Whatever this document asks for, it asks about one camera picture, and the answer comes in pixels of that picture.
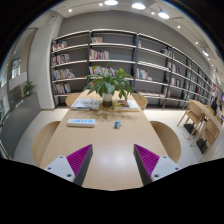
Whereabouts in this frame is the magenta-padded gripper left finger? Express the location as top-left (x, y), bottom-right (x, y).
top-left (43, 143), bottom-right (94, 187)

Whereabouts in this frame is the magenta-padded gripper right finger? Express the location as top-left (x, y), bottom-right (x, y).
top-left (133, 143), bottom-right (182, 186)

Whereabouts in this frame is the round-backed wooden chair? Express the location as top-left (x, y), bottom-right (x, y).
top-left (32, 120), bottom-right (62, 167)
top-left (65, 92), bottom-right (82, 108)
top-left (132, 92), bottom-right (149, 111)
top-left (149, 120), bottom-right (182, 164)

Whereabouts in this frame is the white power strip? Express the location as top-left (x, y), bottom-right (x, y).
top-left (66, 118), bottom-right (98, 128)

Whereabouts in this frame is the large white grey book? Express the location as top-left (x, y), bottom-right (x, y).
top-left (69, 97), bottom-right (101, 111)

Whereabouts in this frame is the yellow-edged picture book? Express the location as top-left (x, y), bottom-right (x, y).
top-left (112, 99), bottom-right (140, 112)

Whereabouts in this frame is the small green floor plant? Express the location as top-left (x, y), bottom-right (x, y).
top-left (22, 80), bottom-right (37, 98)

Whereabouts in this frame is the green potted plant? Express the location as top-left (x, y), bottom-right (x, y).
top-left (83, 63), bottom-right (141, 108)

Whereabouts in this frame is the grey shelf unit with books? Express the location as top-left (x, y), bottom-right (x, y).
top-left (50, 28), bottom-right (221, 110)

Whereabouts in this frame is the group of ceiling lights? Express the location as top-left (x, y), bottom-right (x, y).
top-left (68, 0), bottom-right (211, 58)

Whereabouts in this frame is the group of wooden frame chairs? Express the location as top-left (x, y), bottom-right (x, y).
top-left (176, 99), bottom-right (223, 155)

